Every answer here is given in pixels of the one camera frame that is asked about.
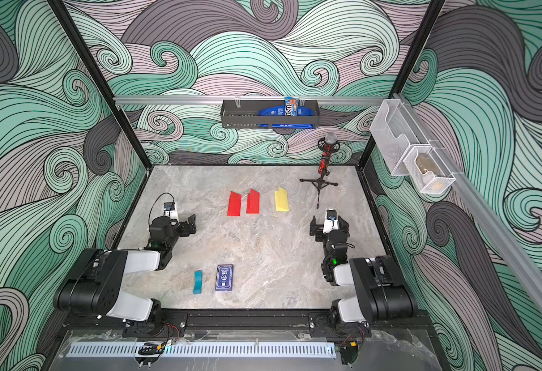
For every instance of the clear plastic wall bin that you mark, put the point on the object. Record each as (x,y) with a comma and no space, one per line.
(395,130)

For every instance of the white slotted cable duct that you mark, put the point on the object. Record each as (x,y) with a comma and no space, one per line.
(256,349)

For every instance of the black corner frame post left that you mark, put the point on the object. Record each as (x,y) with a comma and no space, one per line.
(72,32)

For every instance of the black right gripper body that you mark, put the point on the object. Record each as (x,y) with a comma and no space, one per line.
(319,229)

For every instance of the red square paper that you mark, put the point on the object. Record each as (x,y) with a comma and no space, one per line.
(234,204)
(253,202)

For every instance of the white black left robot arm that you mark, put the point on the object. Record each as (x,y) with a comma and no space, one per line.
(93,285)

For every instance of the blue card box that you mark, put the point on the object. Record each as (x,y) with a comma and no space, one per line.
(224,278)

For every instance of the black front base frame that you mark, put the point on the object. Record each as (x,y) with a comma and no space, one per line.
(184,322)

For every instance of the yellow square paper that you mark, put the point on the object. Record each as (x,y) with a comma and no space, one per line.
(281,200)

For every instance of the aluminium rail back wall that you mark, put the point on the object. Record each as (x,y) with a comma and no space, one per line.
(121,100)

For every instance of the aluminium rail wall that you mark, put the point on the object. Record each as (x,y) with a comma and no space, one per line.
(121,100)
(486,214)

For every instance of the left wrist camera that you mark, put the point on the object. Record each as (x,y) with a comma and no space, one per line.
(170,210)

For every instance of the blue snack packet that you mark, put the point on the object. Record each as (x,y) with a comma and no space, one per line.
(289,115)

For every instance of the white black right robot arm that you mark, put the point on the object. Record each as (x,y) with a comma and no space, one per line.
(380,290)

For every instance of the red black microphone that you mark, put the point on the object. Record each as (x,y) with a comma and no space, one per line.
(329,145)

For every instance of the black microphone tripod stand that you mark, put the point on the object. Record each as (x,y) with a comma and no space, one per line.
(320,183)

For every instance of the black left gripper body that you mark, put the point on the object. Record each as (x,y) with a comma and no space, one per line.
(183,230)

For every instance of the teal small block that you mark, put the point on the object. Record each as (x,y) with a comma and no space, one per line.
(198,282)

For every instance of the small clear plastic bin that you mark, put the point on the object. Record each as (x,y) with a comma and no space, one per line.
(428,175)

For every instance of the black wall shelf basket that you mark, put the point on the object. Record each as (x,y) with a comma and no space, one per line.
(245,115)

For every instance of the aluminium rail right wall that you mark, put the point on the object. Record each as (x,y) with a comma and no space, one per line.
(486,214)

